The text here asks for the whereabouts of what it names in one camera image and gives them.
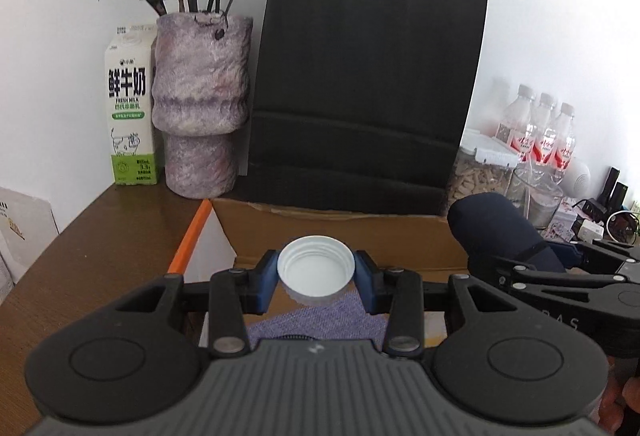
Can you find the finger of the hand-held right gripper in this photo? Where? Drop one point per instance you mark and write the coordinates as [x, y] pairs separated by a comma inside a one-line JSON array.
[[612, 252], [550, 283]]

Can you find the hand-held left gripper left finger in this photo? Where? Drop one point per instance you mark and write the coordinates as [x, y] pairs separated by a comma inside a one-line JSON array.
[[269, 286]]

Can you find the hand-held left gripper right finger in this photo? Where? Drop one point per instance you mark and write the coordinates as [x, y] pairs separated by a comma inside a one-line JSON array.
[[366, 286]]

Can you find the white plastic bottle cap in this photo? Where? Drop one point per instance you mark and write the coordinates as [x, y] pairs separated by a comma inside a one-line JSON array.
[[316, 268]]

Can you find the purple fabric pouch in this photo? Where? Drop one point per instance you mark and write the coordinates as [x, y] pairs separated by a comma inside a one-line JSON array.
[[325, 321]]

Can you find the red cardboard box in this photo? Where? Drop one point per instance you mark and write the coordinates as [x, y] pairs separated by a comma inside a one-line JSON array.
[[320, 231]]

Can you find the navy zipper pouch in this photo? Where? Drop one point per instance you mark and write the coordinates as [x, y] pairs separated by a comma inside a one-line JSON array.
[[500, 228]]

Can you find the white power adapter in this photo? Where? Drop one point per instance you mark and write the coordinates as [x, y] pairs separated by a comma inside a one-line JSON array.
[[591, 232]]

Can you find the white printed tin box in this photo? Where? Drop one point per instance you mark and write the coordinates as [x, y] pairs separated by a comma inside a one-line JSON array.
[[562, 221]]

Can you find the black charger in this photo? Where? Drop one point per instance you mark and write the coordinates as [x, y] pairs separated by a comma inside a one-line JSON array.
[[615, 188]]

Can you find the white round speaker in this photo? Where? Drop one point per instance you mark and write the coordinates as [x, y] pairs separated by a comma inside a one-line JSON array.
[[579, 176]]

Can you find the empty glass jar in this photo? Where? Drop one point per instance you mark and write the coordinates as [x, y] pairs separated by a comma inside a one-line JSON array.
[[537, 196]]

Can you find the red label water bottle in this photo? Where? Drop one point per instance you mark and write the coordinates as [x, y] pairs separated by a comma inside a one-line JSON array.
[[545, 136], [564, 141], [517, 126]]

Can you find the clear jar of seeds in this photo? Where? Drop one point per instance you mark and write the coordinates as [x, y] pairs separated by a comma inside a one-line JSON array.
[[480, 176]]

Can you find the black paper bag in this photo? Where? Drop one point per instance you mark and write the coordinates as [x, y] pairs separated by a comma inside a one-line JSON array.
[[365, 91]]

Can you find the purple textured vase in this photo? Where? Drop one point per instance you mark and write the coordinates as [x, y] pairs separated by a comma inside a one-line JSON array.
[[200, 91]]

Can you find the white green milk carton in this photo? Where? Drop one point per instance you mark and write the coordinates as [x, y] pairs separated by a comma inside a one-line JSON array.
[[129, 116]]

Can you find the white board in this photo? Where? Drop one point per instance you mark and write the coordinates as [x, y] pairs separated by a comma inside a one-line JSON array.
[[25, 236]]

